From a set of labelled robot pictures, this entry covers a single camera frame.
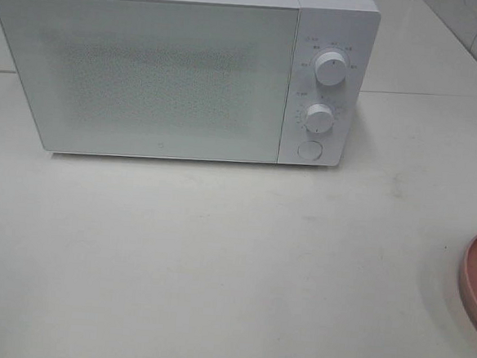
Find round white door button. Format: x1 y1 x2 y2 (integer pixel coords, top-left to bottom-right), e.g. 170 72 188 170
297 141 323 160

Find white microwave door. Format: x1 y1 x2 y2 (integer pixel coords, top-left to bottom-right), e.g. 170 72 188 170
0 0 298 163

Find lower white timer knob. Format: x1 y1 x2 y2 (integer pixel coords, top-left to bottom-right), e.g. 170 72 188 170
305 104 335 134

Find upper white power knob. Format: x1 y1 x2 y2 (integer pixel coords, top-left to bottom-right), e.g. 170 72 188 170
313 48 350 87

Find white microwave oven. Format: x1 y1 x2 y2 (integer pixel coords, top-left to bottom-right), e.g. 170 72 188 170
0 0 381 167

